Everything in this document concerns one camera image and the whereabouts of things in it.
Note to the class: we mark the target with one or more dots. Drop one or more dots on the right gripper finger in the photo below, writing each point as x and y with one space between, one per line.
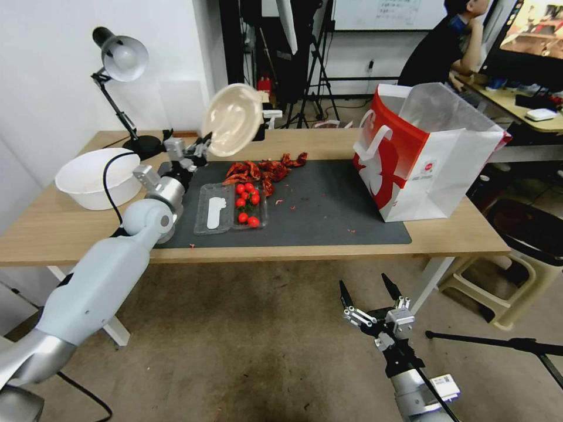
347 301
392 288

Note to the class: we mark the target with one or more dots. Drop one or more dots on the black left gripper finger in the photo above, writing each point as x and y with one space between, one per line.
204 143
198 162

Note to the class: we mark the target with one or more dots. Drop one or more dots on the beige round disposable plate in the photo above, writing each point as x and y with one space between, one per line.
231 118

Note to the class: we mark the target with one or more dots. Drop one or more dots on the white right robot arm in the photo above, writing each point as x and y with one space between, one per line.
413 395

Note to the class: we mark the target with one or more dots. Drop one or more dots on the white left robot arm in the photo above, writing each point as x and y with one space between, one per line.
105 272

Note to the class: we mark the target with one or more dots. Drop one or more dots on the clear plastic takeout box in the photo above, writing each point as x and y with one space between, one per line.
211 220

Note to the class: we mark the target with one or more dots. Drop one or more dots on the red white delivery bag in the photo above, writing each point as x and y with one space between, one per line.
440 176

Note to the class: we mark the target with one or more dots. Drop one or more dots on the dried red chili pepper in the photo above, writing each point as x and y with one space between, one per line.
295 159
255 169
233 179
236 169
275 170
268 188

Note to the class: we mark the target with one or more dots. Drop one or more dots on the black white clamp device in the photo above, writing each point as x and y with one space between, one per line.
260 132

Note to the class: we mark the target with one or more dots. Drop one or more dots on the red fire extinguisher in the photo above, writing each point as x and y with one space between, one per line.
264 85

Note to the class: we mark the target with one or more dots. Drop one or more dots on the black stand leg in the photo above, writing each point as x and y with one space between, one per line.
484 339

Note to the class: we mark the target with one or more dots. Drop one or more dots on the white round basin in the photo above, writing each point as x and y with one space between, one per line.
88 180

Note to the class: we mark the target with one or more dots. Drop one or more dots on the dark grey table mat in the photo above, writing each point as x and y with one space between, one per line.
316 211

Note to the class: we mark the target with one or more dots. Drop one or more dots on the beige plastic stool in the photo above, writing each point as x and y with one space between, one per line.
510 316

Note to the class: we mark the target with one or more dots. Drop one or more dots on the black desk lamp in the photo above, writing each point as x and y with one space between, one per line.
125 55

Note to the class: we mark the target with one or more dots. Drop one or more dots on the black round bin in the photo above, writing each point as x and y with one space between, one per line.
528 228

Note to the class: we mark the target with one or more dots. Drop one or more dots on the wooden office desk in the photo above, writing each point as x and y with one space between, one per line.
506 103

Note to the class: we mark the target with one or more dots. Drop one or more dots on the small white device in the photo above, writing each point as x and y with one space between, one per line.
540 115

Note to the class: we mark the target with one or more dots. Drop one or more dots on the white whiteboard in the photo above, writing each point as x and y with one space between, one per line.
396 13

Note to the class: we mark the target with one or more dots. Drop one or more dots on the flat black desk item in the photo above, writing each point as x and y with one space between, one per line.
530 100

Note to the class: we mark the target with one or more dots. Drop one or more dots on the person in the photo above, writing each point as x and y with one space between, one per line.
433 52

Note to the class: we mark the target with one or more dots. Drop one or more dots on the large black monitor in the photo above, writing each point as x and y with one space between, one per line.
536 31

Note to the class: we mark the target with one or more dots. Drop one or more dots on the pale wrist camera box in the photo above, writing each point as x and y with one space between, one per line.
400 318
175 148

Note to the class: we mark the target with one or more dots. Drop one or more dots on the black camera tripod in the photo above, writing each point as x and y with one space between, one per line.
316 52

